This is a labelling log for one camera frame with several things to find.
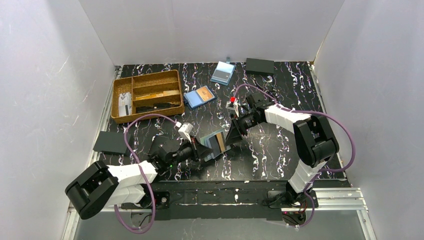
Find green card holder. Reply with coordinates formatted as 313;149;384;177
200;128;231;162

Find orange VIP card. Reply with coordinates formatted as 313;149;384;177
163;90;180;96

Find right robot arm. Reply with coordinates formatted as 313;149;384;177
225;93;339;195

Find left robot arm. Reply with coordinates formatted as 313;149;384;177
64;136;213;220

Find blue card holder grey card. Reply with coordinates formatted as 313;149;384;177
210;61;236;86

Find blue card holder orange card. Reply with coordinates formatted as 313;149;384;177
183;86;216;110

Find black cards in tray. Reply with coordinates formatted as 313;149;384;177
135;102;179;114

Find orange card in tray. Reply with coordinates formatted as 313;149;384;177
135;93;164;101

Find white cards in tray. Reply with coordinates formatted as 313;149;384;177
118;92;132;117

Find black binder clips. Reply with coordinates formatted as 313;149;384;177
255;79;277;95

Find black box at back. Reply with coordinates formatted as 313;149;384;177
245;58;275;76

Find woven brown organizer tray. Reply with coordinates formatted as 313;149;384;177
110;70;185;124

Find black wallet at left edge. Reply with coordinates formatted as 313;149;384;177
93;131;130;156

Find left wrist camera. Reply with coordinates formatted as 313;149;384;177
177;122;194;143

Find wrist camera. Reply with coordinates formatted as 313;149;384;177
225;96;240;118
177;122;194;143

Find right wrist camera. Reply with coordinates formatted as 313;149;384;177
225;96;240;118

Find aluminium frame rail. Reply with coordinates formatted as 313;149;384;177
61;187;377;240

